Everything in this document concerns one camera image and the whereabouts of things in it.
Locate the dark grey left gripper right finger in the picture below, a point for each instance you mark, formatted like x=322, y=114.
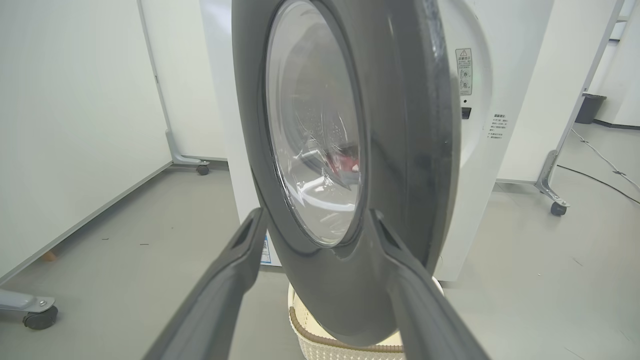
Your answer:
x=425, y=310

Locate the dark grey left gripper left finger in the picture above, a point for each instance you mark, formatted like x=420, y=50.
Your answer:
x=220, y=290

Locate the cream perforated laundry basket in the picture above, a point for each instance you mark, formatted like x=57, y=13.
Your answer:
x=310, y=345

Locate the white partition panel on casters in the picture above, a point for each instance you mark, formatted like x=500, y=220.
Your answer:
x=185, y=75
x=75, y=100
x=550, y=75

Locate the white front-load washing machine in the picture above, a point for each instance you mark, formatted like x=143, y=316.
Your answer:
x=475, y=150

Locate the red white-striped garment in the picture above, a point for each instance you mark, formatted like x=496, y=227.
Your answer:
x=342, y=160

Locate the dark grey waste bin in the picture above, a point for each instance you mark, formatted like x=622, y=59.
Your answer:
x=590, y=107

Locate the grey washing machine door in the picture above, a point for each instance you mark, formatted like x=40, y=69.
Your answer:
x=400, y=150

